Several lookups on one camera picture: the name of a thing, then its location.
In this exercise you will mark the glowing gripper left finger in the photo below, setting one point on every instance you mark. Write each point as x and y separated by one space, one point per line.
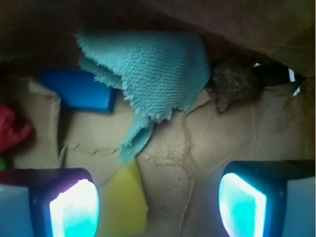
56 202

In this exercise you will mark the yellow sponge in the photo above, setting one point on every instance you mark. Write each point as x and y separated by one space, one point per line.
123 204

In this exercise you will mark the blue foam block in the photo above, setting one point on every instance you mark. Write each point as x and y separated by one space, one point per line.
79 90

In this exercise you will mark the light blue cloth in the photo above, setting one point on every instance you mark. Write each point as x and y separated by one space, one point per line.
157 71

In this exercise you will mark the dark brown rock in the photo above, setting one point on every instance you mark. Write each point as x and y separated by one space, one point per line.
233 82

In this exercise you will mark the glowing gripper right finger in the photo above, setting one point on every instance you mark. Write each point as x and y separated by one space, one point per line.
268 198

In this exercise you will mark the red crumpled paper ball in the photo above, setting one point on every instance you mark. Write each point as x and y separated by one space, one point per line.
11 133

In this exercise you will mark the brown paper bag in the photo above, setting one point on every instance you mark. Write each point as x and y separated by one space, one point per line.
183 161

